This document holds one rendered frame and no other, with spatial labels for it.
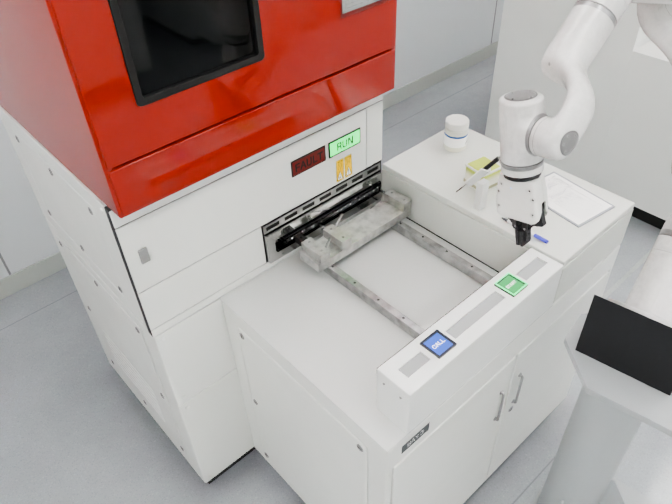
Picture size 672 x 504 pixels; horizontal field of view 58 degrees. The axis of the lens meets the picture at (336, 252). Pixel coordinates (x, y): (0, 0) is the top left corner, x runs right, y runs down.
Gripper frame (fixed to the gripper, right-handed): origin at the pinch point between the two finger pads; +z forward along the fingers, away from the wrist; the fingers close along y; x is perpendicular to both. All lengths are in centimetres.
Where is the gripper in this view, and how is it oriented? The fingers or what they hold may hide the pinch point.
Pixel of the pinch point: (523, 235)
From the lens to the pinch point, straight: 139.0
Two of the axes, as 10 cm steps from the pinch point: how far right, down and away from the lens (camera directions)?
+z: 1.7, 8.3, 5.3
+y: 6.5, 3.1, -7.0
